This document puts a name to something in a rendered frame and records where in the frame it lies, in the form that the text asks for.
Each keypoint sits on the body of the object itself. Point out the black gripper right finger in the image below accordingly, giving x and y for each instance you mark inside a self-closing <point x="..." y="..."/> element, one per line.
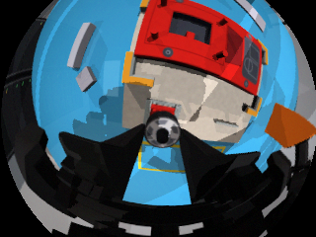
<point x="206" y="166"/>

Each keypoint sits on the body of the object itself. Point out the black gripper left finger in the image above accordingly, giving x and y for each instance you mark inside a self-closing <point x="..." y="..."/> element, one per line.
<point x="115" y="156"/>

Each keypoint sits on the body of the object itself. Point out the white flat rectangular plate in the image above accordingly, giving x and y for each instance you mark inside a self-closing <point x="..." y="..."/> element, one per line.
<point x="252" y="12"/>

